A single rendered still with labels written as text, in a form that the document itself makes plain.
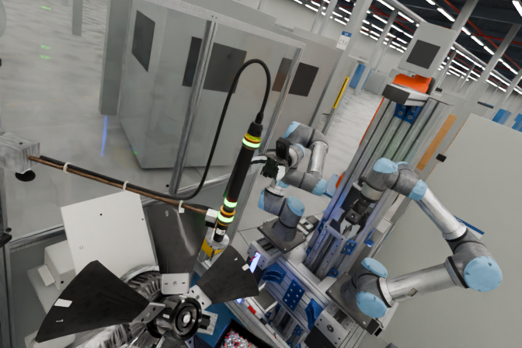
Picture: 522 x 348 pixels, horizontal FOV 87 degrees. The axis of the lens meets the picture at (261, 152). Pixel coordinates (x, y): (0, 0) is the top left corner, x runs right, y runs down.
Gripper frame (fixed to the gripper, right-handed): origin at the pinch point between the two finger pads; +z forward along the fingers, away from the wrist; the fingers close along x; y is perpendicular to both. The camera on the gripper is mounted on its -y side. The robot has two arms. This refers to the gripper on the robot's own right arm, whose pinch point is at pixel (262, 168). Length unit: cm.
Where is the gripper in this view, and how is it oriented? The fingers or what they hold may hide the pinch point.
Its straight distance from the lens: 91.9
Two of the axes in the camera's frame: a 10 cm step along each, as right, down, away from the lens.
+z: -4.6, 2.3, -8.6
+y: -3.1, 8.6, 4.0
